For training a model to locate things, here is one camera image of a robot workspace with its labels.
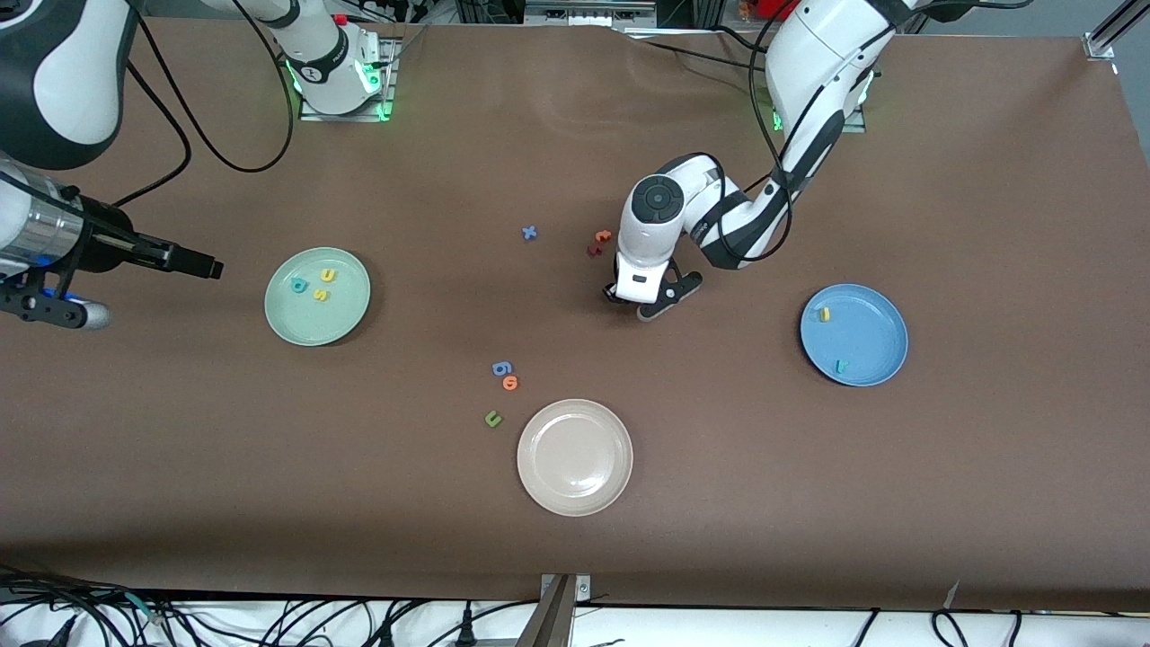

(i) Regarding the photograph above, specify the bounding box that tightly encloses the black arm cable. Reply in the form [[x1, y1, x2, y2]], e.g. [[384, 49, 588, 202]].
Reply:
[[692, 0, 1034, 266], [112, 0, 297, 209]]

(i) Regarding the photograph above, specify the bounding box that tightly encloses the black cable on table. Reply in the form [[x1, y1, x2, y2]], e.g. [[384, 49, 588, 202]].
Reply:
[[620, 25, 775, 73]]

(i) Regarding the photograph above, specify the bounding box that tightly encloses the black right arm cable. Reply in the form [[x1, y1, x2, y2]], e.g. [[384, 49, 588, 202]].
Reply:
[[112, 0, 297, 209]]

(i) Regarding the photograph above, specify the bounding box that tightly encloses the blue round plate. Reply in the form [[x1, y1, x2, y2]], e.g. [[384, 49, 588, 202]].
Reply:
[[800, 284, 909, 387]]

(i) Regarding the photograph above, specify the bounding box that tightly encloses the metal camera pole bracket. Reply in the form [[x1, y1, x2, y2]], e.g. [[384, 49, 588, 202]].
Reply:
[[536, 572, 594, 647]]

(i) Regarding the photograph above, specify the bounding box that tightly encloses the teal floor cable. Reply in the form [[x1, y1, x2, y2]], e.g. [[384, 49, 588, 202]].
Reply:
[[124, 591, 168, 626]]

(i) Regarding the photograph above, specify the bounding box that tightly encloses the brown table cover sheet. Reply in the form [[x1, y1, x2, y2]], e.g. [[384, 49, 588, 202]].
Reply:
[[0, 13, 1150, 612]]

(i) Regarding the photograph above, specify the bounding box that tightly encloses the beige round plate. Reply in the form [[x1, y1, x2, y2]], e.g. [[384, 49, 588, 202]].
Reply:
[[517, 399, 634, 518]]

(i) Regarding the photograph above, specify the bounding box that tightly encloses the pale green round plate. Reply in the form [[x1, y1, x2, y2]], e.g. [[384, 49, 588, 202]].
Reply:
[[264, 247, 372, 348]]

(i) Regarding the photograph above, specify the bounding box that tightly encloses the white lower shelf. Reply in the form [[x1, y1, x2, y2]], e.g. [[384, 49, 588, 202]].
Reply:
[[0, 589, 1150, 647]]

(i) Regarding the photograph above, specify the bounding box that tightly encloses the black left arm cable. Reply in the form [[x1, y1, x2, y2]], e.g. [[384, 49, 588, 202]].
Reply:
[[692, 0, 1034, 266]]

